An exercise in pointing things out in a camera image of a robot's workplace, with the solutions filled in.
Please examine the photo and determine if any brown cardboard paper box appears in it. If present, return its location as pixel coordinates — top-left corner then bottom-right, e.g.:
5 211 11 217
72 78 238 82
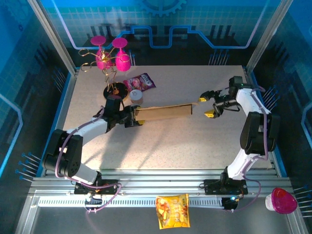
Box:
134 101 201 122

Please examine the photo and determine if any small tin can white lid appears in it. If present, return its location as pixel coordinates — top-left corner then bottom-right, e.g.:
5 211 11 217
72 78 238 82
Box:
129 89 144 106

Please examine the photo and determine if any purple snack packet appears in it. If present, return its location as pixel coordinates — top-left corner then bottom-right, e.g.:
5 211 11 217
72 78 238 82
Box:
123 72 156 93

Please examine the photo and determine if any pink wine glass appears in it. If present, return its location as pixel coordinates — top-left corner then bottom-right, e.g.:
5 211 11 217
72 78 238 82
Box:
90 36 115 71
112 37 131 72

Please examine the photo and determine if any yellow snack bag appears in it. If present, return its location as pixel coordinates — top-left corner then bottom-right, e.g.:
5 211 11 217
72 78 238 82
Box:
156 194 191 230

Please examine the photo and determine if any white cup pink lid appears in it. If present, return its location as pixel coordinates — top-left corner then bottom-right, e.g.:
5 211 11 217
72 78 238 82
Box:
265 187 298 215

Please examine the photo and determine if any gold wire glass holder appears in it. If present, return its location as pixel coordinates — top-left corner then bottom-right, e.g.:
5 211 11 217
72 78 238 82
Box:
78 47 130 103

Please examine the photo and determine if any aluminium frame front beam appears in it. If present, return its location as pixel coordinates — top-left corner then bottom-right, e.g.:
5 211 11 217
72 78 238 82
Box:
28 168 294 203

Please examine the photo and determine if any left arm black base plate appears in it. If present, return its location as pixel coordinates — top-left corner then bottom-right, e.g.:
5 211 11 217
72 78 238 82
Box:
73 179 122 195

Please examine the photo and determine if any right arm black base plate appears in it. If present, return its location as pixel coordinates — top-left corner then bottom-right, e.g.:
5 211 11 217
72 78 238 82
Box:
203 179 248 195

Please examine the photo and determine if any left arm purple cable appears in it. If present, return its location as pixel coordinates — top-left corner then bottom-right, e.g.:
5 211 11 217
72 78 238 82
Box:
55 106 122 214

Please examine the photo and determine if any aluminium frame post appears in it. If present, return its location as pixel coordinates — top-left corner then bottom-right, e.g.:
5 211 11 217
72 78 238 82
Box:
27 0 79 75
244 0 294 74

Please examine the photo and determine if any white slotted cable duct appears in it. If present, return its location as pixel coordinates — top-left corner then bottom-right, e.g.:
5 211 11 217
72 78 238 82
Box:
38 197 225 208

